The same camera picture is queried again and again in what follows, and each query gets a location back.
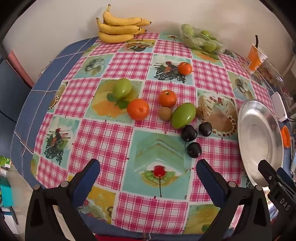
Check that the dark plum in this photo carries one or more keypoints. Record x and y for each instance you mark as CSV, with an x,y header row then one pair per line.
x,y
189,133

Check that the round metal plate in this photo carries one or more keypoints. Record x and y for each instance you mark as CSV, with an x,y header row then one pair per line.
x,y
256,139

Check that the pink checked printed tablecloth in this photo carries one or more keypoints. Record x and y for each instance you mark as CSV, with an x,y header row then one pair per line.
x,y
111,143

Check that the pile of longans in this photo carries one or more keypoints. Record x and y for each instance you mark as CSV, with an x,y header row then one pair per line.
x,y
268,75

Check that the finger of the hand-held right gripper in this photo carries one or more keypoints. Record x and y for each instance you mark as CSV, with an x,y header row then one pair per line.
x,y
285,178
268,173

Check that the orange tangerine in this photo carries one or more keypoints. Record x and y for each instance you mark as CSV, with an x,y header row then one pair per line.
x,y
185,68
138,109
167,98

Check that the bag of green fruit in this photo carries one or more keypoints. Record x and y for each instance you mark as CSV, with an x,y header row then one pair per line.
x,y
196,40

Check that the clear plastic longan box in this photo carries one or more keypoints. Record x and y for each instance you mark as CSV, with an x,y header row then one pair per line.
x,y
269,71

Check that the smartphone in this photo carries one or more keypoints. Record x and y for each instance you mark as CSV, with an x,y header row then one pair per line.
x,y
293,162

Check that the pile of green jujubes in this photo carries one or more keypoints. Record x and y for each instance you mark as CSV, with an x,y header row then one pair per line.
x,y
209,46

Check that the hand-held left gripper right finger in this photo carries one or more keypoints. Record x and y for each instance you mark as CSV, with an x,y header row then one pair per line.
x,y
211,183

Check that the yellow banana bunch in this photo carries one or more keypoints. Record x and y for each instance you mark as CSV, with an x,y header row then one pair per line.
x,y
115,29

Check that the dark red cherry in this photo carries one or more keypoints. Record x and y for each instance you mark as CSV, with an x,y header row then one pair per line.
x,y
194,150
205,129

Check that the dark drinking straw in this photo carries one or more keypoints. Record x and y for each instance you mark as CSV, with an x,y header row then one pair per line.
x,y
256,41

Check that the dark blue cabinet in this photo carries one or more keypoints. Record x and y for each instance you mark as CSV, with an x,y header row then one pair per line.
x,y
11,92

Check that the white power box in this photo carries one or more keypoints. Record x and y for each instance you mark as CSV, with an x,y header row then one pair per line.
x,y
278,106

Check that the teal box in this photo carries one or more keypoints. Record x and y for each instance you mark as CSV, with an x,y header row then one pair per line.
x,y
5,192

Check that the orange paper cup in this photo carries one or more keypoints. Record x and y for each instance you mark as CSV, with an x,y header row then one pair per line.
x,y
254,60

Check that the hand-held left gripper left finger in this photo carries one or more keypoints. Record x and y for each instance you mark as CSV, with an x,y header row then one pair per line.
x,y
89,176

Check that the orange plastic lid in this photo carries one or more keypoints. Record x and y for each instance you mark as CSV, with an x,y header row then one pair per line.
x,y
285,136

